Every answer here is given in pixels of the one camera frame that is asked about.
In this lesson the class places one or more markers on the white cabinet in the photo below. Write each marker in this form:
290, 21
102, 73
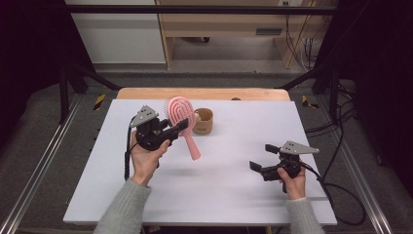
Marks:
117, 35

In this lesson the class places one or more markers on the pink hairbrush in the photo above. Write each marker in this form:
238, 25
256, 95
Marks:
181, 109

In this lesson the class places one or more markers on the white bear figurine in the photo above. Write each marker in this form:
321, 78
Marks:
197, 116

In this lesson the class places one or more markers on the person's left hand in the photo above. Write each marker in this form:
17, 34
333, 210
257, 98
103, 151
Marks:
144, 162

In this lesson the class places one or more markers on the black metal crossbar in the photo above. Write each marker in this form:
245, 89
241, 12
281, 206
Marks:
195, 9

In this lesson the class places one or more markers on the desk label plate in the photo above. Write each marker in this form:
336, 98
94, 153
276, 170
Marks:
269, 31

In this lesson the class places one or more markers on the person's right hand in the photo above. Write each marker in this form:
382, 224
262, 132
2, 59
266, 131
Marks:
295, 187

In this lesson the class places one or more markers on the aluminium rail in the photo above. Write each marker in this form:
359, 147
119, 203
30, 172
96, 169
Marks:
367, 195
32, 182

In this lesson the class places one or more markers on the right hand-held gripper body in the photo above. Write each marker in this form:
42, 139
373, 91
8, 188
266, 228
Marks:
290, 162

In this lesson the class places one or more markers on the wooden desk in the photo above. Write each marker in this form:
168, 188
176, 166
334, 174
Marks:
224, 22

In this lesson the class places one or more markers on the dark curtain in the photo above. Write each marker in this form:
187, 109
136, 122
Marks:
26, 48
383, 65

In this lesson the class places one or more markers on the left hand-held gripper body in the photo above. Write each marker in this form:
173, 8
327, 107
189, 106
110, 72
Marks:
151, 136

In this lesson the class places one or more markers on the black metal stand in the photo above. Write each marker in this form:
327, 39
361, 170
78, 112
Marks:
333, 94
64, 94

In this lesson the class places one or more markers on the wooden table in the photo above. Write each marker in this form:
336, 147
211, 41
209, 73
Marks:
201, 94

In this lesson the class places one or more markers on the yellow black tape marker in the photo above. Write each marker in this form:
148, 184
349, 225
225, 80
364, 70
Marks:
99, 101
307, 101

